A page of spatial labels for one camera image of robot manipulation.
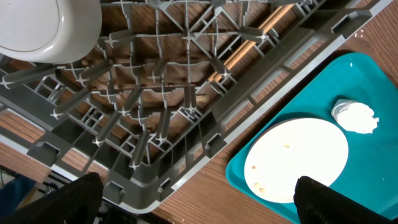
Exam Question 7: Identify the blue serving tray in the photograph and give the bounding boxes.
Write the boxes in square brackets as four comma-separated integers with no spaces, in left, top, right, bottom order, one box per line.
[226,53,397,223]

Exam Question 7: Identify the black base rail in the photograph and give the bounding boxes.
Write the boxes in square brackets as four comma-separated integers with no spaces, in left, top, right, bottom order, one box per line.
[1,172,168,224]

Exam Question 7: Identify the grey small bowl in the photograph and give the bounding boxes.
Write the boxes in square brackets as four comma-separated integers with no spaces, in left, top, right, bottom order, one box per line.
[1,0,102,64]

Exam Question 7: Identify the grey dishwasher rack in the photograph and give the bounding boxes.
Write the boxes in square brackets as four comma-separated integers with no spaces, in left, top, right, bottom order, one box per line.
[1,0,389,213]

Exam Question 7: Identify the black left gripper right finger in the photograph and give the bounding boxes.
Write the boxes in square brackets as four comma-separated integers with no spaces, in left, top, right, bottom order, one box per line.
[294,176,395,224]

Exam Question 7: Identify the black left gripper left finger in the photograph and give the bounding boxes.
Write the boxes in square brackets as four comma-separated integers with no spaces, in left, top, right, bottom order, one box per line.
[1,172,104,224]

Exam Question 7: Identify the wooden chopstick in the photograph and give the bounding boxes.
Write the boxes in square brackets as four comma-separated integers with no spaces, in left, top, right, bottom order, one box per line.
[208,3,295,82]

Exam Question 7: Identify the white tissue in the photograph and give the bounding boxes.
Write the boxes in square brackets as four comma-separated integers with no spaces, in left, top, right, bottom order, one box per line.
[331,99,379,134]

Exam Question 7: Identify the white plate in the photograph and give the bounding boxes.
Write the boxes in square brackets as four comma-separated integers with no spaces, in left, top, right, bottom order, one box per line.
[244,118,349,203]

